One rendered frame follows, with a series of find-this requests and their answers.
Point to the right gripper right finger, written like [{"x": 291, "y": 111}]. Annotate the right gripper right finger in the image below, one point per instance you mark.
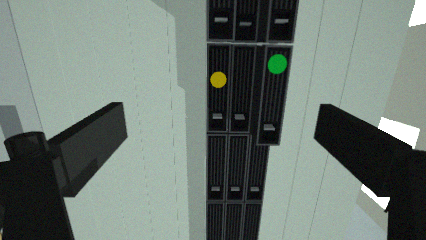
[{"x": 388, "y": 166}]

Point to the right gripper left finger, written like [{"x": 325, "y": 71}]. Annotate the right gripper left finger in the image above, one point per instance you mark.
[{"x": 40, "y": 173}]

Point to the grey metal rack frame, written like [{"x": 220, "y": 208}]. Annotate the grey metal rack frame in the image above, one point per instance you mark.
[{"x": 62, "y": 60}]

